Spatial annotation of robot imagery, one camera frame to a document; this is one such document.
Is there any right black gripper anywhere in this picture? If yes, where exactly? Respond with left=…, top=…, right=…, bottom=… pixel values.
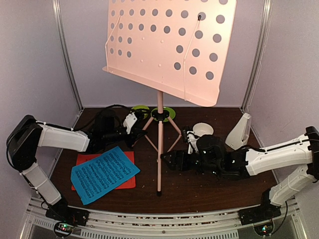
left=160, top=149, right=221, bottom=176

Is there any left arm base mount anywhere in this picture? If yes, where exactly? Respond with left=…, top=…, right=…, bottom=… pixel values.
left=45, top=198, right=90, bottom=226

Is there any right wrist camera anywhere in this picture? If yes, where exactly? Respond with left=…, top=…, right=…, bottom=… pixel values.
left=181, top=126, right=196, bottom=154

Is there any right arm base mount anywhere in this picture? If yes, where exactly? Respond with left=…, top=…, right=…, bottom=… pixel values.
left=238, top=190, right=281, bottom=225

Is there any blue sheet music paper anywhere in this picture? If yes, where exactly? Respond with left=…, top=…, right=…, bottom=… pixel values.
left=70, top=146, right=140, bottom=205

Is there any right aluminium frame post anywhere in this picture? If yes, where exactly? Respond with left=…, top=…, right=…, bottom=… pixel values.
left=241, top=0, right=273, bottom=113

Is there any aluminium front rail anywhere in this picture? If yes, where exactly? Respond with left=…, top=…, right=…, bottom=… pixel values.
left=19, top=196, right=307, bottom=239

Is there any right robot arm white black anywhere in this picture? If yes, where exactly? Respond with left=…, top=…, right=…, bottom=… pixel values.
left=160, top=126, right=319, bottom=220

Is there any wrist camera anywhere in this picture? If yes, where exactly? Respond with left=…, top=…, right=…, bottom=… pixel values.
left=181, top=126, right=196, bottom=154
left=122, top=112, right=138, bottom=134

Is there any white metronome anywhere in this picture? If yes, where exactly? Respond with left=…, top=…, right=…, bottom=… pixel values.
left=225, top=113, right=251, bottom=150

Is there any aluminium frame post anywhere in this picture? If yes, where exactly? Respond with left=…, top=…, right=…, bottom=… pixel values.
left=51, top=0, right=84, bottom=112
left=241, top=0, right=273, bottom=113

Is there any lime green bowl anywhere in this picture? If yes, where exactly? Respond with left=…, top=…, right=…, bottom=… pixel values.
left=131, top=105, right=150, bottom=112

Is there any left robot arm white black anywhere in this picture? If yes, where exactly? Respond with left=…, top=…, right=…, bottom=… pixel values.
left=6, top=106, right=149, bottom=221

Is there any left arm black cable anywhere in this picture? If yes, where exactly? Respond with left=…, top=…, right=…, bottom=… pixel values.
left=72, top=104, right=133, bottom=131

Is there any pink music stand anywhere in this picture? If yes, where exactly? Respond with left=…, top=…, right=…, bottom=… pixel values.
left=101, top=0, right=237, bottom=197

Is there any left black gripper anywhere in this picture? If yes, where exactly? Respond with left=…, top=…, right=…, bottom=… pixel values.
left=103, top=125, right=148, bottom=148

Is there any red sheet music paper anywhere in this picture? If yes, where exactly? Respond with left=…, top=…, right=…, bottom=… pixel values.
left=76, top=151, right=136, bottom=190

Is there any left aluminium frame post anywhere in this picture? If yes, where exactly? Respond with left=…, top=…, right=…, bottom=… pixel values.
left=51, top=0, right=84, bottom=112

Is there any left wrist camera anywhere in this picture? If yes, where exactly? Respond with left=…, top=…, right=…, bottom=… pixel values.
left=122, top=112, right=138, bottom=134

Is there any white and navy bowl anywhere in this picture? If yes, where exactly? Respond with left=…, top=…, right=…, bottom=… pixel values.
left=192, top=122, right=214, bottom=137

